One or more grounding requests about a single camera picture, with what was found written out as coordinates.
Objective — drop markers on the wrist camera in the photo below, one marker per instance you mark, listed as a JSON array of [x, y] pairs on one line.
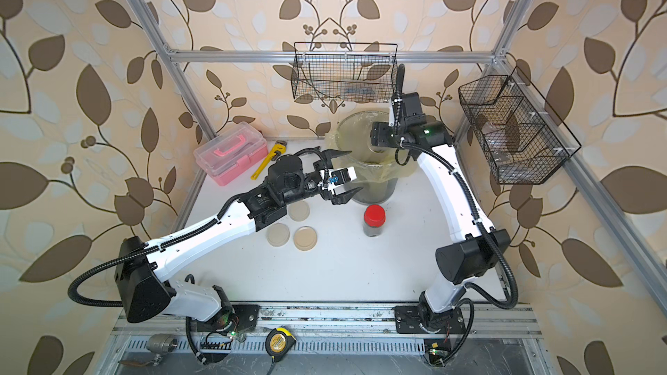
[[395, 112], [341, 176]]

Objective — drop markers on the metal mesh trash bin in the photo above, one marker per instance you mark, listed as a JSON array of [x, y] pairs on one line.
[[373, 193]]

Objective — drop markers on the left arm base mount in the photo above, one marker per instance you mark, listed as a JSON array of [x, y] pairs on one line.
[[237, 317]]

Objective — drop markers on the pink plastic toolbox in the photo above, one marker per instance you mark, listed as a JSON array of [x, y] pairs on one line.
[[229, 155]]

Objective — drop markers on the black wire basket back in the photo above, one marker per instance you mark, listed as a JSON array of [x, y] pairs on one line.
[[346, 72]]

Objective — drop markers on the black wire basket right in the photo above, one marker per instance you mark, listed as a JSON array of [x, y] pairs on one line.
[[523, 138]]

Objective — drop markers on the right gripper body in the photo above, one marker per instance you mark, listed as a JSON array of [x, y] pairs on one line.
[[386, 135]]

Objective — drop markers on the cream tall jar lid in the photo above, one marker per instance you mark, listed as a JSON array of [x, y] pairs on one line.
[[278, 235]]

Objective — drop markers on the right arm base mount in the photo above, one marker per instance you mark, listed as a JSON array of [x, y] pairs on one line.
[[419, 318]]

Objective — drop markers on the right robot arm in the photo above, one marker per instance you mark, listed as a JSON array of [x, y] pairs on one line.
[[477, 245]]

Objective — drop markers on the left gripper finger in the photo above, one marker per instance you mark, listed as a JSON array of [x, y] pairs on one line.
[[329, 154], [346, 196]]

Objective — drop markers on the red lid tea jar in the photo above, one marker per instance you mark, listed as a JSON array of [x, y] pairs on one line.
[[374, 219]]

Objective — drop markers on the yellow black tape measure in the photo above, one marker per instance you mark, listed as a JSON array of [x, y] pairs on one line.
[[278, 343]]

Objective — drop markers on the black wire basket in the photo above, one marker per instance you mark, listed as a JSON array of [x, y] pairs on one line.
[[346, 72], [523, 138]]

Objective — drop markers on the beige jar lid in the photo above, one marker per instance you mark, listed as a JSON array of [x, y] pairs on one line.
[[299, 211]]

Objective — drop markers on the yellow pipe wrench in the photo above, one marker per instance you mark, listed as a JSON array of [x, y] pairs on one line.
[[277, 150]]

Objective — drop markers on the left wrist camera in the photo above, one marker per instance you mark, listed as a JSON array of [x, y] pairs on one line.
[[341, 176]]

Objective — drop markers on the tan short jar lid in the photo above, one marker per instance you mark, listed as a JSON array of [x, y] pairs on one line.
[[305, 238]]

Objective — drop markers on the yellow plastic bin liner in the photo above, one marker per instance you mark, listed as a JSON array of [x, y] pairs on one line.
[[370, 164]]

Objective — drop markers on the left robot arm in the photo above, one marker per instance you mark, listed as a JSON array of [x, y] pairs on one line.
[[143, 269]]

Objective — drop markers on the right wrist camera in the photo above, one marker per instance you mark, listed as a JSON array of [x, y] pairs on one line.
[[395, 112]]

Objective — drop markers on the metal pipe fitting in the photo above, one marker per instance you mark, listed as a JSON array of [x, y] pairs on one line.
[[162, 343]]

